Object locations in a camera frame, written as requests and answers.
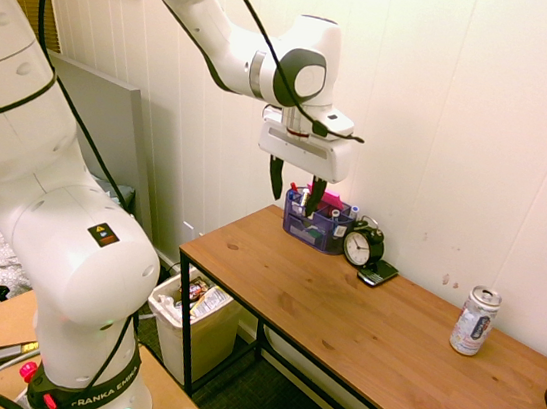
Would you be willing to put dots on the red marker pen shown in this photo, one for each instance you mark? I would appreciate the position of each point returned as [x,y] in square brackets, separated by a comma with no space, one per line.
[295,187]

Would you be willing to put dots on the blue capped pen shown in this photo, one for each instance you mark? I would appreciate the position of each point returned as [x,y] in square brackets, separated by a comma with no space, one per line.
[354,211]

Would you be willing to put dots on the white printed drink can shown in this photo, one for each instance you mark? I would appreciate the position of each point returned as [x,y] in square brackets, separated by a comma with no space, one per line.
[474,321]

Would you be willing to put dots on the dark snack wrapper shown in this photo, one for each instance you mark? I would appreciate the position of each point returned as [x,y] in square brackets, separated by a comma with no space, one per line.
[198,288]

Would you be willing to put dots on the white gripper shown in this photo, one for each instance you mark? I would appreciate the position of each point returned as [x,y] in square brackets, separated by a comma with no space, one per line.
[305,155]

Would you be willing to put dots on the pink sticky note pad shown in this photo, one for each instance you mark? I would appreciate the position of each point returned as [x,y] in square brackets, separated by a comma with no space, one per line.
[333,203]

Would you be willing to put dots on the red round knob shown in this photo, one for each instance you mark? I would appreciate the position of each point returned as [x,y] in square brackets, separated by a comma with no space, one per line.
[28,371]
[49,403]

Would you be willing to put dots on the purple mesh desk organizer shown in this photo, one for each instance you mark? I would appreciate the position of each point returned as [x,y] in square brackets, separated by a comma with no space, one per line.
[315,232]

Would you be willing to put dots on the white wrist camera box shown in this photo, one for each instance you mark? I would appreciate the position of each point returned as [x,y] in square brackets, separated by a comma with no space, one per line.
[337,121]

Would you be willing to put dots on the white plastic trash bin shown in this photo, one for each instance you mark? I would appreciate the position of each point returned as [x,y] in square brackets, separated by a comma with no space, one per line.
[207,342]

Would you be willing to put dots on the wooden table with black frame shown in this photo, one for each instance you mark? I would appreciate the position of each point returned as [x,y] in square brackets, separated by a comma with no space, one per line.
[362,337]

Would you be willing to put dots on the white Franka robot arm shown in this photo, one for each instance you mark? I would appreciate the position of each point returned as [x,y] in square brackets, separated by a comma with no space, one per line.
[69,263]

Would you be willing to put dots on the black twin-bell alarm clock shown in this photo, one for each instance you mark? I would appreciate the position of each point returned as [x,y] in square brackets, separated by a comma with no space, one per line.
[361,246]

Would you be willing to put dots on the grey headboard panel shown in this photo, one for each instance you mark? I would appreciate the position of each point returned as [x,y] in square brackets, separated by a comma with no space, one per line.
[107,127]

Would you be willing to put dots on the black mobile phone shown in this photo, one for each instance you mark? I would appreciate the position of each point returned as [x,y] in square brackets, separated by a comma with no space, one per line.
[378,274]

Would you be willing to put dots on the white labelled food package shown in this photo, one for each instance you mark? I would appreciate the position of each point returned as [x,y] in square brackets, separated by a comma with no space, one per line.
[210,302]

